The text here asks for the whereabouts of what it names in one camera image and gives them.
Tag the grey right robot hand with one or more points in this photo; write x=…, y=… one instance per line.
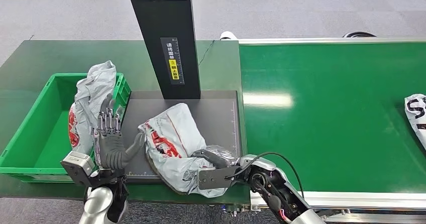
x=216, y=156

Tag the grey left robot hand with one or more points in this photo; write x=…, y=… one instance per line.
x=110, y=149

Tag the grey package with red print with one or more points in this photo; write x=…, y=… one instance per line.
x=173, y=126

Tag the crumpled grey courier package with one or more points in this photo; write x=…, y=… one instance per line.
x=93, y=89

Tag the green conveyor belt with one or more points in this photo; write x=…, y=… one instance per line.
x=332, y=116

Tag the white package with black letters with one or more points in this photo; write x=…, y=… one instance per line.
x=417, y=116

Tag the black scanner platform with ruler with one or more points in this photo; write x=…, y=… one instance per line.
x=219, y=122

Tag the green plastic crate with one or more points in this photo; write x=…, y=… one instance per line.
x=50, y=132

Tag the black and yellow column label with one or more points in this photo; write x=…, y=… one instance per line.
x=173, y=49

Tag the black scanner column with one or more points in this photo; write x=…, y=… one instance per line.
x=163, y=16

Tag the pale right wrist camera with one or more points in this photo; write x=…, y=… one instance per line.
x=216, y=178

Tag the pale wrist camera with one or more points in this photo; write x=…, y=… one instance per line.
x=76, y=166
x=216, y=178

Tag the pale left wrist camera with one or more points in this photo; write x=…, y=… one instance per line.
x=76, y=166

